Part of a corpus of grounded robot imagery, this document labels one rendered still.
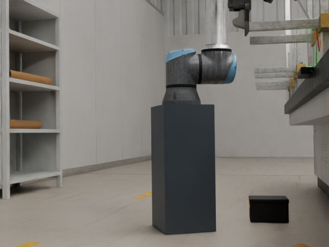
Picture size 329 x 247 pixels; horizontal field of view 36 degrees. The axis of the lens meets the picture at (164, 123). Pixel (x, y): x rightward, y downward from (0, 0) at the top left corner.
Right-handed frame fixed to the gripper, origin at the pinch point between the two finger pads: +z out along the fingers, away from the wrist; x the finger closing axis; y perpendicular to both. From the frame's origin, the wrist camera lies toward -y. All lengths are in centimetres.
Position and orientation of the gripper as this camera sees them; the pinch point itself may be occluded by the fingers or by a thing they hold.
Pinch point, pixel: (247, 32)
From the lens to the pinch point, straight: 186.2
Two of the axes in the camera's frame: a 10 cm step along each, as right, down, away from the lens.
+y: -9.8, -0.2, 2.0
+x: -2.0, -0.1, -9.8
